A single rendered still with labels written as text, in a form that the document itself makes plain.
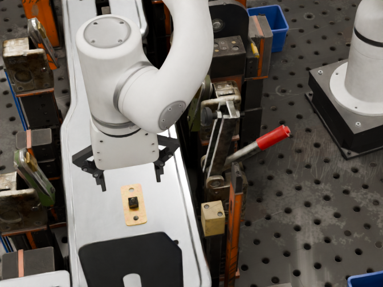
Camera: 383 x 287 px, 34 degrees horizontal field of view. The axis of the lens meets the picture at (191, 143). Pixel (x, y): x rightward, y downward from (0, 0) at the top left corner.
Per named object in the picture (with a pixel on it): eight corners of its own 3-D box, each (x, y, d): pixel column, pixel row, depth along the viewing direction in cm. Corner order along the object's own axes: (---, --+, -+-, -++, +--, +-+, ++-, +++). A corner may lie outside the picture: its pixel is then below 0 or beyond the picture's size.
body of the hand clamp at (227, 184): (203, 259, 138) (203, 162, 110) (233, 254, 138) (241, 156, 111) (208, 283, 134) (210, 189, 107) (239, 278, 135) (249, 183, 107)
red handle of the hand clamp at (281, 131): (202, 160, 109) (281, 116, 103) (209, 165, 110) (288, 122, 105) (207, 180, 106) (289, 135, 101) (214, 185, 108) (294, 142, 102)
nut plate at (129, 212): (119, 187, 113) (119, 183, 112) (141, 183, 114) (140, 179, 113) (126, 226, 108) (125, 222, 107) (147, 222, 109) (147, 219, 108)
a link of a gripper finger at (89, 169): (99, 152, 101) (104, 176, 106) (79, 155, 100) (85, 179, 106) (101, 168, 99) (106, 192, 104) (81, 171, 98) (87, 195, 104)
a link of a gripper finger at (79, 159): (117, 135, 97) (122, 156, 101) (66, 144, 96) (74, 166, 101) (118, 140, 96) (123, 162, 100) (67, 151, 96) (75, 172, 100)
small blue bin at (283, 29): (243, 32, 184) (244, 8, 177) (276, 28, 185) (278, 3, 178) (252, 58, 177) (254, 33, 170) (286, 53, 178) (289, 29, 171)
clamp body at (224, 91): (188, 188, 150) (186, 77, 121) (236, 180, 151) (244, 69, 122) (196, 221, 144) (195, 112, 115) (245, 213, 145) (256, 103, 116)
